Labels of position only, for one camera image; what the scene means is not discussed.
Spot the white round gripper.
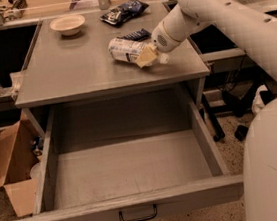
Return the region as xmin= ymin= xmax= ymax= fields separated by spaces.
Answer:
xmin=135 ymin=21 xmax=181 ymax=68

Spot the clear plastic bottle blue label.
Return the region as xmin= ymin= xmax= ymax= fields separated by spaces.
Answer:
xmin=108 ymin=38 xmax=169 ymax=66

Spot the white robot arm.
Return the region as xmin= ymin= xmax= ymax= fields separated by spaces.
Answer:
xmin=148 ymin=0 xmax=277 ymax=82

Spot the grey cabinet counter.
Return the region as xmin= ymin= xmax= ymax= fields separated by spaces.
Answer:
xmin=16 ymin=2 xmax=209 ymax=109

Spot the open grey wooden drawer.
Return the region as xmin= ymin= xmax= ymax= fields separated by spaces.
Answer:
xmin=15 ymin=85 xmax=243 ymax=221

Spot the dark blue snack bar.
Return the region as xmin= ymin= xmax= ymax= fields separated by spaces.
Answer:
xmin=121 ymin=28 xmax=151 ymax=42

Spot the blue chip bag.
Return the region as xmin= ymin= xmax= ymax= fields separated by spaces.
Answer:
xmin=100 ymin=0 xmax=149 ymax=26

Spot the white ceramic bowl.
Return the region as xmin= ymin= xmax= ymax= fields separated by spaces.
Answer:
xmin=49 ymin=14 xmax=85 ymax=37

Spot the black office chair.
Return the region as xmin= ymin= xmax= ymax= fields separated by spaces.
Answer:
xmin=220 ymin=80 xmax=277 ymax=144

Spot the open cardboard box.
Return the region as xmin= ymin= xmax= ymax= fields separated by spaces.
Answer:
xmin=0 ymin=114 xmax=39 ymax=217

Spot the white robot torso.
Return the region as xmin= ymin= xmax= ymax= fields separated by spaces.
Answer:
xmin=230 ymin=94 xmax=277 ymax=221

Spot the black metal drawer handle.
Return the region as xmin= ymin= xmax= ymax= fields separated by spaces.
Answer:
xmin=119 ymin=204 xmax=158 ymax=221

